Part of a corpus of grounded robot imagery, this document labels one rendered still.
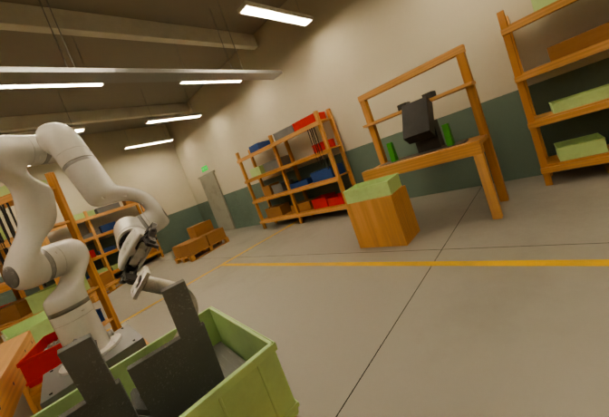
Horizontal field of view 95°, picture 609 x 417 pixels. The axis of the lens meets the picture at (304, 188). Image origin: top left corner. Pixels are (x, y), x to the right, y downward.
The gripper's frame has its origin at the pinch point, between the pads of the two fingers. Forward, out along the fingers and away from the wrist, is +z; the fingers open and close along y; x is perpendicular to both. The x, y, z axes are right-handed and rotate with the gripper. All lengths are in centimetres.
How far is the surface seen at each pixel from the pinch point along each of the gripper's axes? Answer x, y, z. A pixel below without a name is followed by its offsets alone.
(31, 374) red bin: 5, -79, -77
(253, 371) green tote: 21.0, -6.4, 28.8
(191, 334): 11.1, -6.6, 17.4
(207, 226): 306, -66, -685
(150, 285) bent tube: -0.4, 0.4, 14.2
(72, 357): -8.0, -11.3, 19.7
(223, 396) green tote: 16.2, -10.9, 29.4
